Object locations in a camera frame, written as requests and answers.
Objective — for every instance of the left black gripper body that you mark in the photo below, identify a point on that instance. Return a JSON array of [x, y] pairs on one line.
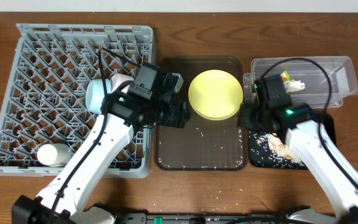
[[179, 113]]

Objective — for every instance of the yellow plate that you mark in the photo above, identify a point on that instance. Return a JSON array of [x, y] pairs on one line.
[[215, 94]]

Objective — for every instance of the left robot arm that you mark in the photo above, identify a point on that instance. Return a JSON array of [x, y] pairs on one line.
[[122, 104]]

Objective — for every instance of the white cup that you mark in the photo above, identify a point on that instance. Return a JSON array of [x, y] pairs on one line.
[[54, 155]]

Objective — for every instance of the black waste tray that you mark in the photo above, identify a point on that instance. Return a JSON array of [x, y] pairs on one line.
[[259, 155]]

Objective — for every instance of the white tissue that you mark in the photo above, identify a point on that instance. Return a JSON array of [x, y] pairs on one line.
[[293, 86]]

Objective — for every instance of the white bowl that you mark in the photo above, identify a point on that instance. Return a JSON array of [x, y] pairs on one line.
[[95, 91]]

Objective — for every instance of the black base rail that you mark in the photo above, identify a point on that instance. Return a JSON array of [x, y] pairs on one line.
[[197, 218]]

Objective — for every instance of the yellow green snack wrapper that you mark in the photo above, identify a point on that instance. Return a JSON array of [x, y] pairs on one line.
[[285, 76]]

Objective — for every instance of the clear plastic bin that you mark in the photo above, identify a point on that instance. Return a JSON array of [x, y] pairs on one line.
[[340, 70]]

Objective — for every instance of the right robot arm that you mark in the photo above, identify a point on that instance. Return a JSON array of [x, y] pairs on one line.
[[301, 129]]

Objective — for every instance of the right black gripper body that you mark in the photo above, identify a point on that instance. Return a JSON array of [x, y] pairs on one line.
[[245, 117]]

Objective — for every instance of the rice and nut scraps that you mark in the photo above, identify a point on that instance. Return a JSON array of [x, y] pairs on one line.
[[278, 149]]

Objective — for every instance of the grey dishwasher rack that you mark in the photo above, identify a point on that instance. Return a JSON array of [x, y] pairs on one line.
[[44, 101]]

